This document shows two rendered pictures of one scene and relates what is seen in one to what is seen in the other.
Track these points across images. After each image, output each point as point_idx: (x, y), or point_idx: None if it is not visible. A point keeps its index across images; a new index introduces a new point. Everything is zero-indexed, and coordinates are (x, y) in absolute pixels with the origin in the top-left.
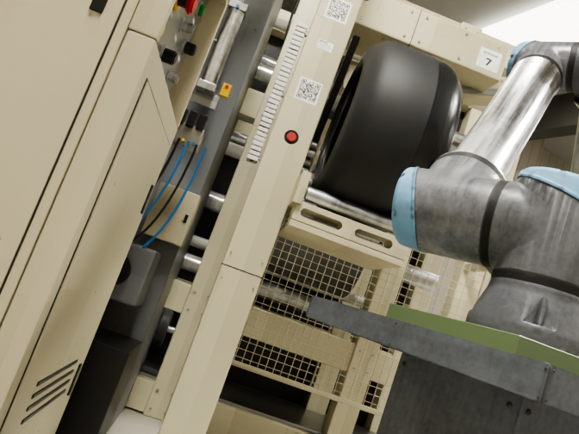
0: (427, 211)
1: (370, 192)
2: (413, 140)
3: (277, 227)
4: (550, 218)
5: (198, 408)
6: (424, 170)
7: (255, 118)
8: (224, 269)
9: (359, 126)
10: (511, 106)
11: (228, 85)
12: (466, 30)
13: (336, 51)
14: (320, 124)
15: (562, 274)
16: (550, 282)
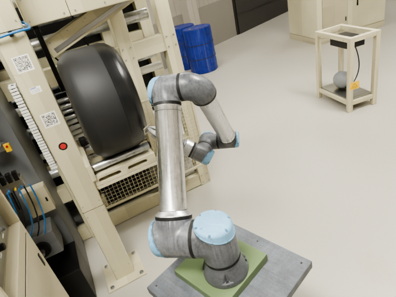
0: (168, 256)
1: (122, 149)
2: (125, 126)
3: (92, 183)
4: (214, 253)
5: (119, 254)
6: (155, 236)
7: None
8: (85, 214)
9: (95, 138)
10: (168, 161)
11: (6, 145)
12: None
13: (44, 87)
14: (58, 81)
15: (227, 265)
16: (224, 269)
